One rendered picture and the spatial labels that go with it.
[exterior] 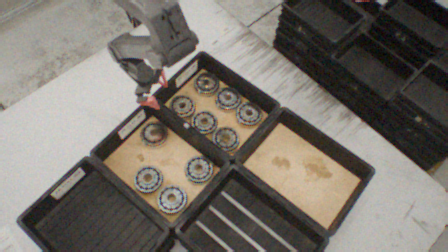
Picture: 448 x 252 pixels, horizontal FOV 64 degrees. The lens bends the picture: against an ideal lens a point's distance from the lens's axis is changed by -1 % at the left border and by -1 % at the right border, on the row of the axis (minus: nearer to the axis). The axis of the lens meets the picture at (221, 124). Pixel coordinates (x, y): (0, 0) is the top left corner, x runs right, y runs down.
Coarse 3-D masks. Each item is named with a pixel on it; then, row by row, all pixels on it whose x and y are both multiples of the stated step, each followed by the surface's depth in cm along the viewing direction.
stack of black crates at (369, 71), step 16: (352, 48) 219; (368, 48) 215; (384, 48) 206; (336, 64) 204; (352, 64) 213; (368, 64) 213; (384, 64) 214; (400, 64) 205; (320, 80) 223; (336, 80) 211; (352, 80) 202; (368, 80) 208; (384, 80) 208; (400, 80) 209; (336, 96) 222; (352, 96) 210; (368, 96) 200; (384, 96) 191; (368, 112) 209
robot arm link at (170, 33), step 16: (112, 0) 86; (128, 0) 79; (144, 0) 77; (160, 0) 77; (144, 16) 74; (160, 16) 74; (176, 16) 76; (160, 32) 75; (176, 32) 78; (160, 48) 78; (176, 48) 79; (192, 48) 81
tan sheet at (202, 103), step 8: (200, 72) 153; (192, 80) 151; (184, 88) 149; (192, 88) 149; (192, 96) 147; (200, 96) 147; (168, 104) 145; (200, 104) 145; (208, 104) 145; (216, 112) 144; (232, 112) 144; (264, 112) 144; (224, 120) 142; (232, 120) 142; (240, 128) 141; (256, 128) 141; (240, 136) 139; (248, 136) 139; (240, 144) 138
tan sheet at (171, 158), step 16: (128, 144) 136; (176, 144) 137; (112, 160) 133; (128, 160) 133; (144, 160) 134; (160, 160) 134; (176, 160) 134; (128, 176) 130; (176, 176) 131; (192, 192) 128
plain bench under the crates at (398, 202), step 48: (192, 0) 190; (240, 48) 176; (48, 96) 160; (96, 96) 161; (288, 96) 164; (0, 144) 149; (48, 144) 150; (96, 144) 150; (384, 144) 154; (0, 192) 140; (384, 192) 144; (432, 192) 144; (336, 240) 134; (384, 240) 135; (432, 240) 135
